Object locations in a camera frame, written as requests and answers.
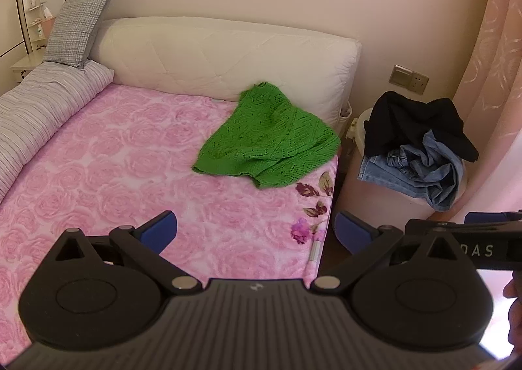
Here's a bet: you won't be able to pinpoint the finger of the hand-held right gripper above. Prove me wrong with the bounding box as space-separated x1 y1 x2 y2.
464 211 522 225
404 218 469 236

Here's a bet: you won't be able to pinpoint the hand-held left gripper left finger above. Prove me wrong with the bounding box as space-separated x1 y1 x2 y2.
44 210 202 295

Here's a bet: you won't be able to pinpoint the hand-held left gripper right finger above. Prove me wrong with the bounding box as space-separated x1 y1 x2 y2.
310 210 477 295

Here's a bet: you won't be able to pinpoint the green knitted vest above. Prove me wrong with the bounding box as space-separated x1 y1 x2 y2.
192 82 341 190

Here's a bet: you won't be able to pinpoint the person's right hand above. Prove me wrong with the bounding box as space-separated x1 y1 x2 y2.
503 279 522 344

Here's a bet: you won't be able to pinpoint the white laundry hamper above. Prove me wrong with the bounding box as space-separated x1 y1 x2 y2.
334 107 469 224

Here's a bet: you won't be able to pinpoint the blue jeans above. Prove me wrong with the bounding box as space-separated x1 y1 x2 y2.
357 130 466 212

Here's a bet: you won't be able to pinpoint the pink rose blanket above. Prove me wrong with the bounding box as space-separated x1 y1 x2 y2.
0 82 339 354

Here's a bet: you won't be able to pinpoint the black garment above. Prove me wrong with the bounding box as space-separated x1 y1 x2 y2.
363 90 480 162

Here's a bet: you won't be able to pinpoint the pink curtain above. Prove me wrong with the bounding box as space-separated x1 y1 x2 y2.
451 0 522 220

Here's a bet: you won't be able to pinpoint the grey striped duvet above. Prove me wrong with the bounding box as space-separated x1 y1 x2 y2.
0 61 115 203

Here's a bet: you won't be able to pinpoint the white padded headboard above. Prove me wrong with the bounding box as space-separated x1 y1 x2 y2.
89 17 362 136

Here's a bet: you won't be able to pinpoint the white dressing table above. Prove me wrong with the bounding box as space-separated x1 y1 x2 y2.
10 0 58 85

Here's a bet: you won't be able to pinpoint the grey plaid pillow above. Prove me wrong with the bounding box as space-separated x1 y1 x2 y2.
42 0 116 69

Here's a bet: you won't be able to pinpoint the cream wardrobe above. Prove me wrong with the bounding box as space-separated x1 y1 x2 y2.
0 0 25 58

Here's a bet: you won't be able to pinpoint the gold wall socket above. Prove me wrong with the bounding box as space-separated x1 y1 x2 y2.
388 65 430 94

